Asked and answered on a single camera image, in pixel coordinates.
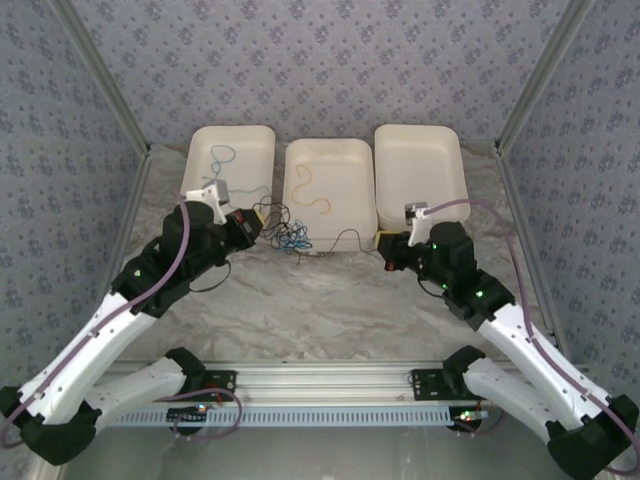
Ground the thin yellow cable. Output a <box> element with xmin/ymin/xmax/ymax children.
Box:
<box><xmin>292</xmin><ymin>163</ymin><xmax>334</xmax><ymax>214</ymax></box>

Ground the cream plastic tray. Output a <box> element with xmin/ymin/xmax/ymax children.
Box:
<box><xmin>175</xmin><ymin>124</ymin><xmax>276</xmax><ymax>235</ymax></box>
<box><xmin>280</xmin><ymin>137</ymin><xmax>378</xmax><ymax>253</ymax></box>
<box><xmin>373</xmin><ymin>123</ymin><xmax>471</xmax><ymax>234</ymax></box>

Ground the black electronics board with LEDs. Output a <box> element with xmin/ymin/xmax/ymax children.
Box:
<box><xmin>452</xmin><ymin>407</ymin><xmax>489</xmax><ymax>432</ymax></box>
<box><xmin>167</xmin><ymin>405</ymin><xmax>211</xmax><ymax>432</ymax></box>

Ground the grey metal panel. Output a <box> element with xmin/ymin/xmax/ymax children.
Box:
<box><xmin>59</xmin><ymin>422</ymin><xmax>599</xmax><ymax>480</ymax></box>

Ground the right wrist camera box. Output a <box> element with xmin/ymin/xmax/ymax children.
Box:
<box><xmin>402</xmin><ymin>200</ymin><xmax>432</xmax><ymax>247</ymax></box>

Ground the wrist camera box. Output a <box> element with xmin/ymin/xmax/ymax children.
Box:
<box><xmin>402</xmin><ymin>200</ymin><xmax>432</xmax><ymax>247</ymax></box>
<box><xmin>179</xmin><ymin>180</ymin><xmax>232</xmax><ymax>225</ymax></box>

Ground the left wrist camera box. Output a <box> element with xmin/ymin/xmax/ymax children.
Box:
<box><xmin>179</xmin><ymin>180</ymin><xmax>232</xmax><ymax>225</ymax></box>

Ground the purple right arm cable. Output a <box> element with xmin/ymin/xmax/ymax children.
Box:
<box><xmin>424</xmin><ymin>198</ymin><xmax>636</xmax><ymax>476</ymax></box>

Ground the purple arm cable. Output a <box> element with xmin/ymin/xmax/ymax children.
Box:
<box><xmin>424</xmin><ymin>198</ymin><xmax>636</xmax><ymax>476</ymax></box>
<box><xmin>0</xmin><ymin>194</ymin><xmax>244</xmax><ymax>449</ymax></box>

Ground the aluminium table side rail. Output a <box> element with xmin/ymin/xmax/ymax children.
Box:
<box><xmin>94</xmin><ymin>149</ymin><xmax>153</xmax><ymax>331</ymax></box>
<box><xmin>494</xmin><ymin>147</ymin><xmax>572</xmax><ymax>365</ymax></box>

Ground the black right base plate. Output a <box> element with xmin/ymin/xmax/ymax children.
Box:
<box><xmin>411</xmin><ymin>368</ymin><xmax>481</xmax><ymax>401</ymax></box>

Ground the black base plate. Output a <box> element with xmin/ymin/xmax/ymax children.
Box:
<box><xmin>199</xmin><ymin>368</ymin><xmax>237</xmax><ymax>403</ymax></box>
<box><xmin>411</xmin><ymin>368</ymin><xmax>481</xmax><ymax>401</ymax></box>

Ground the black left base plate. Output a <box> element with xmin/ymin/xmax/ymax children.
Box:
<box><xmin>199</xmin><ymin>368</ymin><xmax>237</xmax><ymax>403</ymax></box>

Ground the aluminium mounting rail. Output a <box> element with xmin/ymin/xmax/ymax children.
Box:
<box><xmin>107</xmin><ymin>363</ymin><xmax>481</xmax><ymax>404</ymax></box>

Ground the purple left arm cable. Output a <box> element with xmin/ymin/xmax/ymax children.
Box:
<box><xmin>0</xmin><ymin>194</ymin><xmax>244</xmax><ymax>449</ymax></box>

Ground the blue-grey slotted cable duct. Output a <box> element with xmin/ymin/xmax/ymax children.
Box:
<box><xmin>94</xmin><ymin>404</ymin><xmax>464</xmax><ymax>429</ymax></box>

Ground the aluminium frame post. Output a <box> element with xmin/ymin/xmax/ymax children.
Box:
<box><xmin>493</xmin><ymin>0</ymin><xmax>597</xmax><ymax>154</ymax></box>
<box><xmin>49</xmin><ymin>0</ymin><xmax>153</xmax><ymax>157</ymax></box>

